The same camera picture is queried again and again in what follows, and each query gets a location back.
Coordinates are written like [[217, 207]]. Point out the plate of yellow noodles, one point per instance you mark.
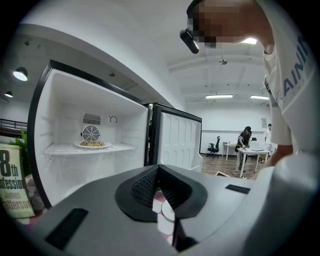
[[92, 144]]

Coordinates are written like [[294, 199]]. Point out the orange powder food plate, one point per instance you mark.
[[168, 211]]

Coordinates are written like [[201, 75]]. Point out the black metal railing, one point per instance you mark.
[[12, 123]]

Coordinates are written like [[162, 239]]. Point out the person's white t-shirt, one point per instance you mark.
[[295, 75]]

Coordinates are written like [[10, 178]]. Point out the long ceiling light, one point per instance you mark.
[[219, 96], [259, 97], [248, 40]]

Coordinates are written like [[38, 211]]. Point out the wooden frame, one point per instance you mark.
[[224, 174]]

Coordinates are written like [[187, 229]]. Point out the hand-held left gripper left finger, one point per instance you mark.
[[95, 212]]

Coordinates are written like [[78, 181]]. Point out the person's right forearm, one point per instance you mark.
[[280, 155]]

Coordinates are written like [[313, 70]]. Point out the black pendant lamp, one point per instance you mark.
[[8, 94], [20, 75]]

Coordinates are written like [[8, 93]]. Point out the black mini fridge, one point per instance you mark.
[[100, 100]]

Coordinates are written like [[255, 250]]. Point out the black office chair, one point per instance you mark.
[[213, 147]]

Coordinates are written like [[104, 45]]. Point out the white desk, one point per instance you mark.
[[252, 152], [231, 145]]

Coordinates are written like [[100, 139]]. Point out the cream paperback book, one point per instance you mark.
[[13, 180]]

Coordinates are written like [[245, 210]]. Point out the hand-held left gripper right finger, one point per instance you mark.
[[220, 207]]

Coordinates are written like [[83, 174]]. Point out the green potted plant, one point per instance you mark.
[[25, 155]]

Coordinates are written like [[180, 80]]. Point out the black head-worn camera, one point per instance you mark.
[[189, 42]]

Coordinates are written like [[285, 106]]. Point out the person's head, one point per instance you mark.
[[237, 20]]

